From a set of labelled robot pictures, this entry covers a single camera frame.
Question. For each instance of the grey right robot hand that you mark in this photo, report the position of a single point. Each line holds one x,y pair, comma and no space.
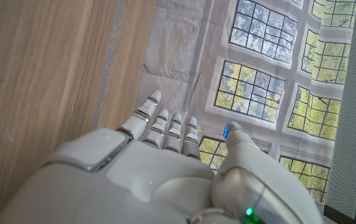
134,186

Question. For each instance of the printed window backdrop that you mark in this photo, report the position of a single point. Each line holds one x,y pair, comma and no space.
252,56

